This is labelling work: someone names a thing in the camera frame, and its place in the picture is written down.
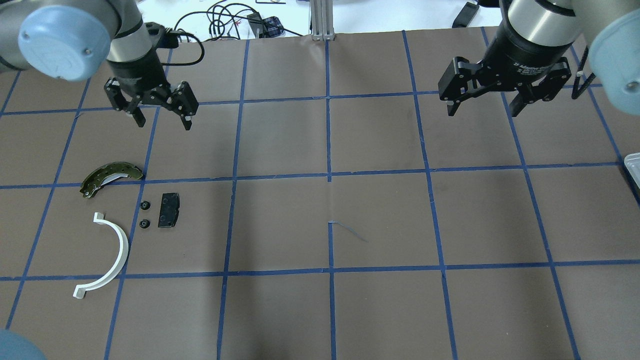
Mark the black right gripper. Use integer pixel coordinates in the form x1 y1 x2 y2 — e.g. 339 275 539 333
438 27 572 117

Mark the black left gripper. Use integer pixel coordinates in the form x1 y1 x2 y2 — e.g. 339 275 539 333
103 50 200 131

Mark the small black bearing gear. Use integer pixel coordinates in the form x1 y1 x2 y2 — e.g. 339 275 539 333
138 218 151 229

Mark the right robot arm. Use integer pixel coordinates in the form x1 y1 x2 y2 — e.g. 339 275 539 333
438 0 640 117

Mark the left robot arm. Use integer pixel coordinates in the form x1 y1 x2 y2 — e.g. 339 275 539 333
0 0 199 130

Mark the black power adapter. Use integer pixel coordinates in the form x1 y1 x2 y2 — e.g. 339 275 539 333
451 1 480 28

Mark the olive brake shoe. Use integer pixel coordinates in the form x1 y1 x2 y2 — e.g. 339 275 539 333
79 161 145 199

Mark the black brake pad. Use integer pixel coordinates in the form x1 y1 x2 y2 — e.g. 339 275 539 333
157 193 180 229

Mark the white curved plastic part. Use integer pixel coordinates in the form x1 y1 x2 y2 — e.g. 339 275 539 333
73 212 130 300

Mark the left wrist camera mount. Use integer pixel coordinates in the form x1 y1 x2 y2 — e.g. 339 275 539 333
144 22 181 50

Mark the black cable bundle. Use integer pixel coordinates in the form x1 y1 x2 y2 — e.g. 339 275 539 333
172 0 306 43

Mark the aluminium frame post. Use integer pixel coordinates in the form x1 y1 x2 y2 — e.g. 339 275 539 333
309 0 336 42

